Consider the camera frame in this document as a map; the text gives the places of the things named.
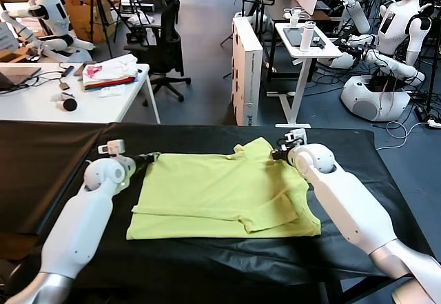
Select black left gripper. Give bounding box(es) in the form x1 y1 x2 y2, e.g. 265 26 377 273
131 151 161 174

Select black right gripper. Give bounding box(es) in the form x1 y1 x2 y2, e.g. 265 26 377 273
271 148 294 162

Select yellow-green t-shirt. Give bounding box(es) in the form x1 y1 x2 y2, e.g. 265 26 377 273
125 136 322 241

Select stack of folded clothes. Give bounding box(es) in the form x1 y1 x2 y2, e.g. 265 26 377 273
81 54 140 93

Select clear plastic bag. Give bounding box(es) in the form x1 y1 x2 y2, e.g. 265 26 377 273
99 85 124 98

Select white standing desk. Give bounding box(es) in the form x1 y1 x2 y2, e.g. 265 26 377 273
267 22 344 128

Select tall white cardboard box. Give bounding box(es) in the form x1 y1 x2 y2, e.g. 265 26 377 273
231 17 263 126

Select black office chair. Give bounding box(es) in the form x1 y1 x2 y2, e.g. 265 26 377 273
123 0 192 108

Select black vinyl table cover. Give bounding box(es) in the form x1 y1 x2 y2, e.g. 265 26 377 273
0 120 114 236
6 123 435 304

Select dark tablet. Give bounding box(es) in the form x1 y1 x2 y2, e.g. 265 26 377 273
284 27 327 48

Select white insulated bottle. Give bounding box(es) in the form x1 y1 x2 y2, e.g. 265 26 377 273
299 21 316 52

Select white office desk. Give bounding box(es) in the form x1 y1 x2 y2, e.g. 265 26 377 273
0 62 162 124

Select white vr controllers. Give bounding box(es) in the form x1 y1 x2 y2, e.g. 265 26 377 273
283 7 310 28

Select dark wooden table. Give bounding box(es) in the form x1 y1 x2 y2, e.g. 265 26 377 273
268 1 342 23

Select brown cardboard box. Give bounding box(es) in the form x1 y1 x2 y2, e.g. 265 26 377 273
63 0 118 45

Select grey laptop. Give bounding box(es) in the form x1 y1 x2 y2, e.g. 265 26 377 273
0 66 42 93

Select white humanoid robot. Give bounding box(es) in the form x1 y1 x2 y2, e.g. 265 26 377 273
340 0 437 122
317 0 396 70
0 0 96 63

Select black stand pole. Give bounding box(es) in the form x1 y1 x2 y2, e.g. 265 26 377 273
426 7 441 114

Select white paper sign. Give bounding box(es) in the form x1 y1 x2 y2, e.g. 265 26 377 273
0 23 21 53

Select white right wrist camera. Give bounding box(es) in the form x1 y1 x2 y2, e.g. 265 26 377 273
282 128 307 146

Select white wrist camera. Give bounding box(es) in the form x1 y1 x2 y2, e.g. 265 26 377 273
282 128 307 146
97 139 125 156

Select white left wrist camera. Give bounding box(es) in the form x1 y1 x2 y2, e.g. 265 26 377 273
97 139 125 156

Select white floor cable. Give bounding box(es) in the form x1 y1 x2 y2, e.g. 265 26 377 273
375 120 431 152

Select black camera tripod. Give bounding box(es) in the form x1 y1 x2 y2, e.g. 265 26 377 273
113 0 156 48
81 0 134 59

